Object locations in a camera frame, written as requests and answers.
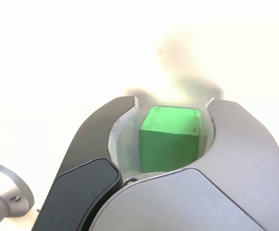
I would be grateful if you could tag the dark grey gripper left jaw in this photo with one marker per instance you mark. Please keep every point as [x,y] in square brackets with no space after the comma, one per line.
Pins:
[86,149]

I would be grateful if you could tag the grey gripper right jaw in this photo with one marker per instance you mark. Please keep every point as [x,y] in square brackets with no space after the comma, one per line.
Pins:
[238,168]

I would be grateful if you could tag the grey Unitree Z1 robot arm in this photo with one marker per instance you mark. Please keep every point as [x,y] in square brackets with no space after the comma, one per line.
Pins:
[4,187]

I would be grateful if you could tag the green cube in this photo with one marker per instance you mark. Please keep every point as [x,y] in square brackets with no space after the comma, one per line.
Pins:
[168,139]

